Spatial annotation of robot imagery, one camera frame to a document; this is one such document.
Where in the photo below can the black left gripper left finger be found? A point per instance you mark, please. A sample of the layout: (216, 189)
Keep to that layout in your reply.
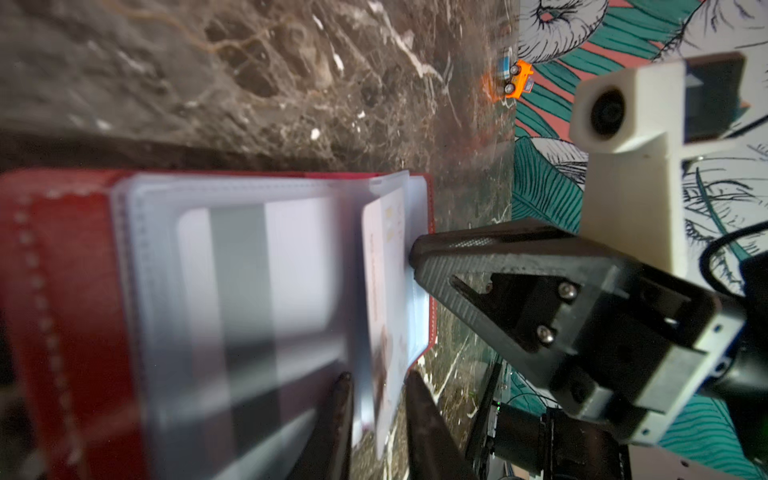
(327, 453)

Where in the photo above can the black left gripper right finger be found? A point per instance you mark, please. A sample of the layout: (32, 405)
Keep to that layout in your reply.
(432, 452)

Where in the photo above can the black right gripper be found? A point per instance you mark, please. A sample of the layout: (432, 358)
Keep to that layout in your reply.
(614, 341)

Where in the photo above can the white credit card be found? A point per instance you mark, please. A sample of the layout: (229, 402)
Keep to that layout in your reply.
(384, 228)

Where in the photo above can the red leather card holder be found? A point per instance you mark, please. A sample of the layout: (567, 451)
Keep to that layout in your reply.
(93, 306)

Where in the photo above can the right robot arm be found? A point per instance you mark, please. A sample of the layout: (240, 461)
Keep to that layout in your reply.
(740, 378)

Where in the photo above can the magnetic stripe card in holder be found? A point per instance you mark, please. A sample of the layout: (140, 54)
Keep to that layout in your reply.
(268, 301)

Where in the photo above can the orange toy car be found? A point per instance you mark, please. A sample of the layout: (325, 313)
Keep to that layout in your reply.
(509, 79)

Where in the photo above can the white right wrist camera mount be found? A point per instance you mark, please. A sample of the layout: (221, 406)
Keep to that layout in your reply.
(638, 126)

